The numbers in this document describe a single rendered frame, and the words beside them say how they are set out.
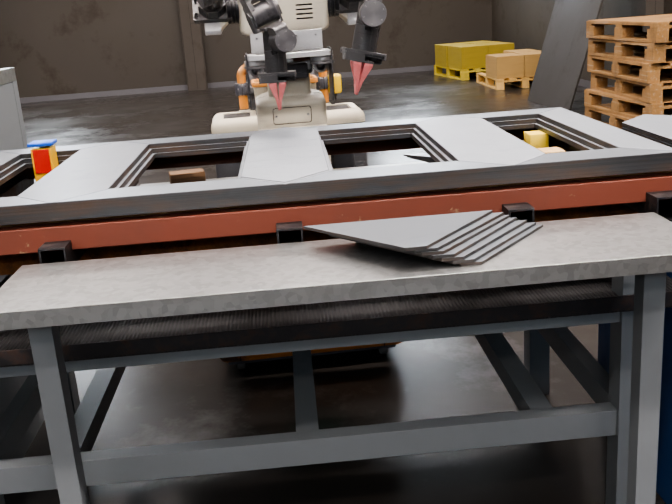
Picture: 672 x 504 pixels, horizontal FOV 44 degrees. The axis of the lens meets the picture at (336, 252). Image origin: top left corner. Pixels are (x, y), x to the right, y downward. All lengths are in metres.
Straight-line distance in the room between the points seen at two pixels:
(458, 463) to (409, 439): 0.45
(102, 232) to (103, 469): 0.53
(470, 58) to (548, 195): 10.25
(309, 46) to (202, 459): 1.34
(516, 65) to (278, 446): 9.05
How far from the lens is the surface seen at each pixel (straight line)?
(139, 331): 1.80
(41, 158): 2.26
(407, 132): 2.28
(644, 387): 1.67
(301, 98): 2.69
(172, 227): 1.65
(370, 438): 1.84
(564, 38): 8.91
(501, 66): 10.54
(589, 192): 1.73
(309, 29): 2.65
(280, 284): 1.35
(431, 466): 2.27
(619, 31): 7.13
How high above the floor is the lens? 1.18
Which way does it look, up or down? 17 degrees down
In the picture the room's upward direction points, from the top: 4 degrees counter-clockwise
